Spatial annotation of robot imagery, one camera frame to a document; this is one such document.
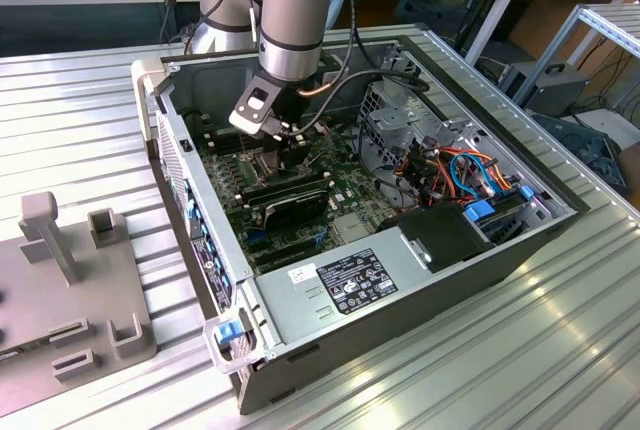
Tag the thin metal locking lever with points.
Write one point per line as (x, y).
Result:
(243, 148)

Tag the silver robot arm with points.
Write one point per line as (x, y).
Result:
(290, 15)

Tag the CPU socket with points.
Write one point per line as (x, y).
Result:
(257, 170)

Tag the black RAM slot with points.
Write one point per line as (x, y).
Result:
(237, 145)
(227, 137)

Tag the white clipped RAM slot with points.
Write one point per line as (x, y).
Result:
(222, 133)
(232, 141)

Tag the green RAM stick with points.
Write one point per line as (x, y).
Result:
(25, 348)
(280, 189)

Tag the green motherboard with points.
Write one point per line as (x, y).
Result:
(350, 185)

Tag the silver drive cage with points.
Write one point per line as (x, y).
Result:
(395, 117)

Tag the graphics card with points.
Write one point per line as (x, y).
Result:
(295, 210)

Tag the silver finned heatsink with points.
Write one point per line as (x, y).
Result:
(352, 229)

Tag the blue expansion slot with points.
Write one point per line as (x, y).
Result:
(256, 237)

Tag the black expansion slot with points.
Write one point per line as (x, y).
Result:
(292, 260)
(285, 249)

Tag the black plastic shroud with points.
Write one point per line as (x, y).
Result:
(440, 237)

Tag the grey power supply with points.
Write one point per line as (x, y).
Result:
(295, 315)

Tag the blue disk carrier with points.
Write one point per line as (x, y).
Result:
(479, 212)
(526, 193)

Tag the blue case latch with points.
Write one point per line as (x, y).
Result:
(223, 334)

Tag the open PC case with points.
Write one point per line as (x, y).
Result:
(400, 330)

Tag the dark teal panel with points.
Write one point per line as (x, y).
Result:
(570, 137)

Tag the grey parts rack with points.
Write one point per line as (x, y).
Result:
(75, 310)

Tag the aluminium frame shelf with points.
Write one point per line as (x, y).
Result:
(612, 30)

